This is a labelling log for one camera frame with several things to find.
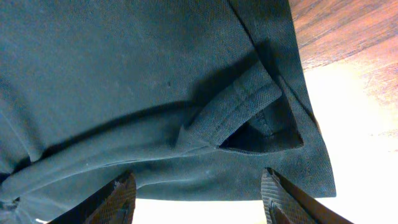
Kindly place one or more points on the black t-shirt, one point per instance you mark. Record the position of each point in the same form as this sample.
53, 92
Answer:
196, 98

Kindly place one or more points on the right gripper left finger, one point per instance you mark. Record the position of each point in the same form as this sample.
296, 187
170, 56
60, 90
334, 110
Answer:
112, 204

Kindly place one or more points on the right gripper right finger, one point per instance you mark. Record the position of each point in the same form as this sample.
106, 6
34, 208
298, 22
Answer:
285, 203

